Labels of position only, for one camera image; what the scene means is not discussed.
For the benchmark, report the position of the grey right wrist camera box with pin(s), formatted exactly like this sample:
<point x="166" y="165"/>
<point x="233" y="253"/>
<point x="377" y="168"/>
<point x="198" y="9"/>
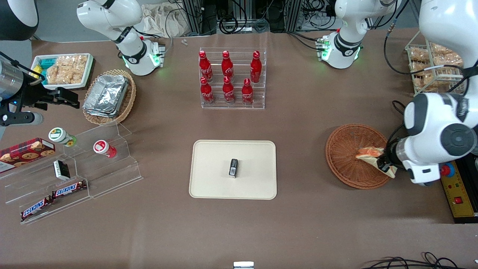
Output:
<point x="20" y="118"/>

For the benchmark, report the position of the clear acrylic stepped stand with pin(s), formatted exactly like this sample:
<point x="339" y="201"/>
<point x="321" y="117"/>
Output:
<point x="112" y="175"/>

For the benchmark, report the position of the aluminium frame post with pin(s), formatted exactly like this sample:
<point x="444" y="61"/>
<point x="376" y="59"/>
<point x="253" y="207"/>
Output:
<point x="192" y="16"/>
<point x="293" y="15"/>

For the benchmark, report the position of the light wicker basket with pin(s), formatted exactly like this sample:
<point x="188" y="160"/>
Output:
<point x="129" y="101"/>

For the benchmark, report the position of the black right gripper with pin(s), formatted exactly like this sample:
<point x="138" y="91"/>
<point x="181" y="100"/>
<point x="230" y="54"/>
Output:
<point x="33" y="95"/>

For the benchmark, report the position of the small silver edge device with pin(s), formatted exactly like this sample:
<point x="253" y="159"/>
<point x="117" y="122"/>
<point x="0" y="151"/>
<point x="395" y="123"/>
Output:
<point x="243" y="265"/>

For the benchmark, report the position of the clear acrylic bottle rack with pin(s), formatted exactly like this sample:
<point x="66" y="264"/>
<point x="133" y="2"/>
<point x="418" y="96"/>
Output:
<point x="257" y="95"/>

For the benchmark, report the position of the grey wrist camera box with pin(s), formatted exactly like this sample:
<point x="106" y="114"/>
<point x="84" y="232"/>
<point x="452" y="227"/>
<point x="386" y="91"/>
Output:
<point x="20" y="118"/>
<point x="424" y="173"/>

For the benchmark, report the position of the yellow emergency stop box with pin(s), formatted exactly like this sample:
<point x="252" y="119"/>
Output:
<point x="457" y="198"/>

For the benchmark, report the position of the green sunflower lid cup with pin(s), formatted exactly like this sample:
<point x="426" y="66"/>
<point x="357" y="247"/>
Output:
<point x="59" y="136"/>

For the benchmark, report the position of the red cookie box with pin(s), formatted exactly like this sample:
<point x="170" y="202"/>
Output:
<point x="26" y="151"/>

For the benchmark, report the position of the red yoghurt cup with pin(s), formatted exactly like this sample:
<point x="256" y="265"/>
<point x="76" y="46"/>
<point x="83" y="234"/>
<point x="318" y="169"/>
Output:
<point x="102" y="147"/>

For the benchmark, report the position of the snickers chocolate bar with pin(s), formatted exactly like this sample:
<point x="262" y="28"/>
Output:
<point x="69" y="189"/>
<point x="35" y="208"/>

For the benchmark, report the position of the triangular sandwich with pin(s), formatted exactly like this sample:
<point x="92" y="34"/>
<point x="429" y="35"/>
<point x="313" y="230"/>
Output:
<point x="368" y="154"/>

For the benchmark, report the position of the black and white small box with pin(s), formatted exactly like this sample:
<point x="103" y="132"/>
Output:
<point x="61" y="170"/>

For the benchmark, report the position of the stack of foil trays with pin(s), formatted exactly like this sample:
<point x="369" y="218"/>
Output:
<point x="106" y="95"/>

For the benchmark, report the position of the red cola bottle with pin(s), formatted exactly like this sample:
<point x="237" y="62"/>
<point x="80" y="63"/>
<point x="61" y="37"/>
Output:
<point x="206" y="93"/>
<point x="227" y="67"/>
<point x="205" y="69"/>
<point x="228" y="92"/>
<point x="247" y="94"/>
<point x="255" y="69"/>

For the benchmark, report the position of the bag of rice crackers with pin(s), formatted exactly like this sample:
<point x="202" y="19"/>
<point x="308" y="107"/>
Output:
<point x="67" y="69"/>

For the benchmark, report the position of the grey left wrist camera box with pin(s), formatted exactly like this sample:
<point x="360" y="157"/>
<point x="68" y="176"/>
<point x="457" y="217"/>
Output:
<point x="424" y="173"/>

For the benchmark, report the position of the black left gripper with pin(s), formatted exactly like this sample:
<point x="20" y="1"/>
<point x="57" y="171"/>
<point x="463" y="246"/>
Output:
<point x="389" y="154"/>

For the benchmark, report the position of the yellow snack pack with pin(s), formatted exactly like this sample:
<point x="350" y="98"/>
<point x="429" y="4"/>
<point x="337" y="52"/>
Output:
<point x="36" y="71"/>

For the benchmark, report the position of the beige cloth bag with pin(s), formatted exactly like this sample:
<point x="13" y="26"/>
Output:
<point x="160" y="20"/>

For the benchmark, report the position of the white rectangular snack tray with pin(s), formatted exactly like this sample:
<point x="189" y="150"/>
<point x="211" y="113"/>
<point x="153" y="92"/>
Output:
<point x="89" y="69"/>

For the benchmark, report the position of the teal snack pack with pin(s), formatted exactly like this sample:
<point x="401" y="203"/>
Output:
<point x="46" y="62"/>

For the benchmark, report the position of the beige plastic tray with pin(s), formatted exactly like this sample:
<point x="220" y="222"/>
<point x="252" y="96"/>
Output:
<point x="213" y="179"/>

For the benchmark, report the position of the bag of fried snacks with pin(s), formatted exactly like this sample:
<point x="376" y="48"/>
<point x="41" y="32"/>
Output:
<point x="446" y="58"/>
<point x="424" y="79"/>
<point x="419" y="55"/>

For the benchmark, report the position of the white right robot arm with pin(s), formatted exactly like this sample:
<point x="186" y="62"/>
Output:
<point x="134" y="52"/>

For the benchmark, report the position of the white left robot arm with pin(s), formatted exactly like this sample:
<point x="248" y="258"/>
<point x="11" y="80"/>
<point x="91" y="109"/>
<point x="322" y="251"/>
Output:
<point x="440" y="119"/>

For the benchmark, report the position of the brown wicker basket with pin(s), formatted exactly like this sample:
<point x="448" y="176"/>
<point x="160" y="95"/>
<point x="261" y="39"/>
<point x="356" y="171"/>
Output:
<point x="341" y="157"/>

